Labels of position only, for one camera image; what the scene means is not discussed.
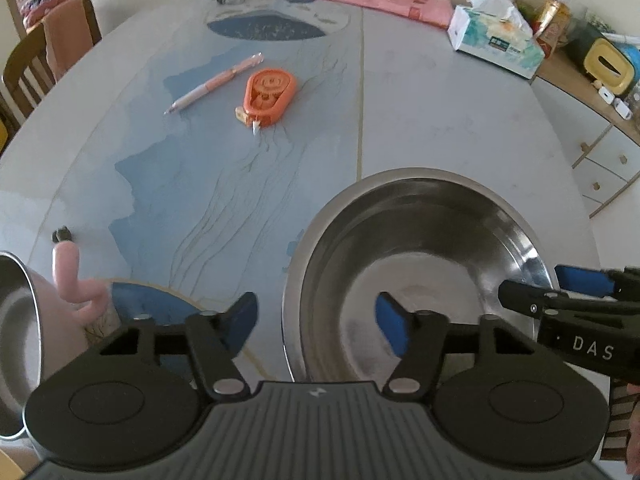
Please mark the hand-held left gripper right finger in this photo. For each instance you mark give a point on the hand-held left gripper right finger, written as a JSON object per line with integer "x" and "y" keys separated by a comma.
{"x": 392, "y": 322}

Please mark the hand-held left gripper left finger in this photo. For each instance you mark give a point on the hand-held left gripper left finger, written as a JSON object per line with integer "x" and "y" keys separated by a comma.
{"x": 242, "y": 316}

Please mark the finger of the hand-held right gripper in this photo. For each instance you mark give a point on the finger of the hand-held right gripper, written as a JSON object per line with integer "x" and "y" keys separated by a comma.
{"x": 530, "y": 297}
{"x": 582, "y": 277}

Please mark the wide stainless steel bowl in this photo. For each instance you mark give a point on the wide stainless steel bowl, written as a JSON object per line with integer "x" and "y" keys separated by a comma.
{"x": 425, "y": 240}

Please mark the pink pot with steel interior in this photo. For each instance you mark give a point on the pink pot with steel interior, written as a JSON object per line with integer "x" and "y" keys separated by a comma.
{"x": 67, "y": 272}

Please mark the white drawer cabinet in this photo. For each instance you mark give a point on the white drawer cabinet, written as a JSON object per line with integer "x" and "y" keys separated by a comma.
{"x": 600, "y": 160}

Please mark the small white chargers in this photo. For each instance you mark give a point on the small white chargers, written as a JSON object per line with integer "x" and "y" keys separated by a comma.
{"x": 615, "y": 102}

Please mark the small dark crumpled object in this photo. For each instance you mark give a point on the small dark crumpled object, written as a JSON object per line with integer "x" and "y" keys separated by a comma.
{"x": 62, "y": 234}

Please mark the yellow tissue holder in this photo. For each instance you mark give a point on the yellow tissue holder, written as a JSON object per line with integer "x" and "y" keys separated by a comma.
{"x": 607, "y": 67}

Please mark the blue globe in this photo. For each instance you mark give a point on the blue globe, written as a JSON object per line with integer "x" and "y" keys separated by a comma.
{"x": 632, "y": 62}

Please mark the orange correction tape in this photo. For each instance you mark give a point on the orange correction tape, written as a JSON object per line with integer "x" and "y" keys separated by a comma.
{"x": 267, "y": 92}

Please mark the pink pen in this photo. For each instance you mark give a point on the pink pen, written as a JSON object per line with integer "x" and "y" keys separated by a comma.
{"x": 215, "y": 82}

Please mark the white marker pen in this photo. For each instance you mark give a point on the white marker pen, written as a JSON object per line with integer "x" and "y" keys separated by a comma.
{"x": 622, "y": 38}

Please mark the white tissue box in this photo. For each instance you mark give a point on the white tissue box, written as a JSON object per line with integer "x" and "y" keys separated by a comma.
{"x": 495, "y": 45}

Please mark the amber drink bottle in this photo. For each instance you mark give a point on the amber drink bottle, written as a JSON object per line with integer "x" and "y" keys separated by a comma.
{"x": 552, "y": 20}

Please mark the pink towel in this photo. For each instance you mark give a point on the pink towel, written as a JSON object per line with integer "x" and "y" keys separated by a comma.
{"x": 67, "y": 40}

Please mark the wooden chair with towel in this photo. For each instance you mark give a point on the wooden chair with towel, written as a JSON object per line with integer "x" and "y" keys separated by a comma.
{"x": 25, "y": 70}

